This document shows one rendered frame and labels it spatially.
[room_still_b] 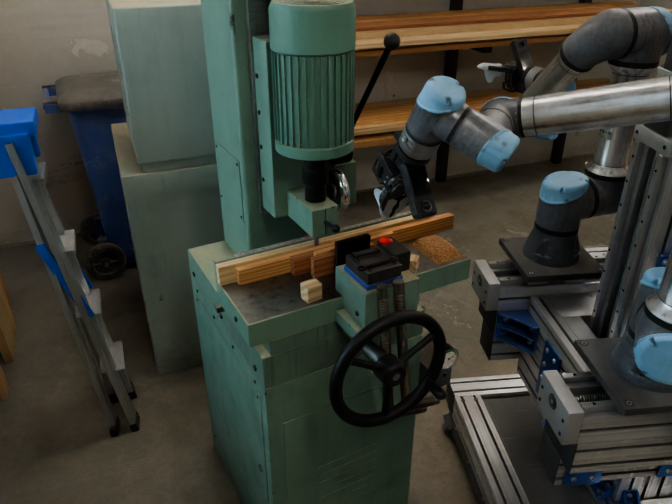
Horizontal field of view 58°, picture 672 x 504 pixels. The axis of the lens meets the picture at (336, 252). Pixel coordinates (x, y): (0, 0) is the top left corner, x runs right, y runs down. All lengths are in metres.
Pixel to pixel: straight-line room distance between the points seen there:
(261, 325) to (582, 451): 0.73
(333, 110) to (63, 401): 1.76
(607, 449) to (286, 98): 1.00
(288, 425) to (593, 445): 0.68
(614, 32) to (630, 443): 0.91
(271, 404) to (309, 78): 0.73
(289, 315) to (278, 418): 0.29
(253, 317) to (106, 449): 1.20
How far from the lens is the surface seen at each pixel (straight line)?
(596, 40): 1.60
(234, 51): 1.45
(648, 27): 1.66
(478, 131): 1.09
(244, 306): 1.36
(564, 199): 1.68
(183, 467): 2.27
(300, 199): 1.43
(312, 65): 1.24
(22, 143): 1.90
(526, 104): 1.20
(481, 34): 3.61
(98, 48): 3.56
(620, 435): 1.46
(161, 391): 2.57
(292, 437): 1.56
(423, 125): 1.11
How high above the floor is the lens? 1.66
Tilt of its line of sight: 29 degrees down
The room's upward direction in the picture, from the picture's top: straight up
